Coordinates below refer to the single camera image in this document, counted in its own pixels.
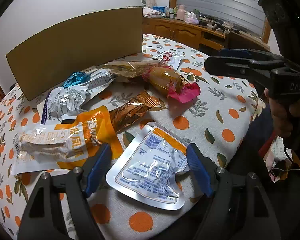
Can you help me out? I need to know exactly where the silver orange pouch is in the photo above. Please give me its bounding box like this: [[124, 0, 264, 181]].
[[106, 122, 190, 211]]

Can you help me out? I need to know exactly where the silver foil snack pouch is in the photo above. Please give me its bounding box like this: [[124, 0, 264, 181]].
[[40, 84, 89, 125]]

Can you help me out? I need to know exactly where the right hand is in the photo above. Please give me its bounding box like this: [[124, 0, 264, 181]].
[[264, 88, 300, 138]]

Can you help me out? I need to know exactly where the wooden sideboard cabinet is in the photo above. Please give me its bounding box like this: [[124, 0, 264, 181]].
[[142, 18, 270, 55]]

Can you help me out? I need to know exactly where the window roller blind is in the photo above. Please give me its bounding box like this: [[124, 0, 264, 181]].
[[176, 0, 269, 36]]

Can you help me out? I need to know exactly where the pink tissue pack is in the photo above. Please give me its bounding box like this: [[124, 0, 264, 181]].
[[184, 12, 199, 25]]

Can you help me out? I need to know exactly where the orange chicken feet packet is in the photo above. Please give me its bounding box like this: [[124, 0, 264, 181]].
[[11, 106, 123, 175]]

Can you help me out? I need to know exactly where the red white snack pouch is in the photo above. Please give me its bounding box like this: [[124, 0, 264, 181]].
[[154, 51, 183, 70]]

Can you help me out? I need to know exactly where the pink bottle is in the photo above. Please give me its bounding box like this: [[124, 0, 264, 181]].
[[176, 5, 185, 21]]

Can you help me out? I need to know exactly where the amber candy pink wrapper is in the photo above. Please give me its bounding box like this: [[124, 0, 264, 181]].
[[142, 67, 200, 103]]

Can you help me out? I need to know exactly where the folded floral cloth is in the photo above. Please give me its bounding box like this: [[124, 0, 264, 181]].
[[142, 7, 162, 18]]

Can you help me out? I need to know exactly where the clear wrapped cake bar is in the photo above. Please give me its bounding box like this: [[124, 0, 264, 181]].
[[102, 59, 167, 78]]

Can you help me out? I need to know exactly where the orange print tablecloth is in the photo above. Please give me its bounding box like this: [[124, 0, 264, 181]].
[[0, 34, 264, 239]]

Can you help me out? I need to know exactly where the copper foil snack bar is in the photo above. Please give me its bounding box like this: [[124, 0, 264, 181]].
[[109, 91, 159, 133]]

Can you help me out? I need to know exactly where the blue foil candy wrapper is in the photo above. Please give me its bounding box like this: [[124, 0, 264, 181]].
[[62, 72, 90, 88]]

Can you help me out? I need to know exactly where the white printed snack packet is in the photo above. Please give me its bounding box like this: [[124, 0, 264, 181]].
[[83, 68, 115, 101]]

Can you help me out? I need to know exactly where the cardboard box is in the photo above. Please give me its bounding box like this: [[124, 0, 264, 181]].
[[6, 7, 142, 101]]

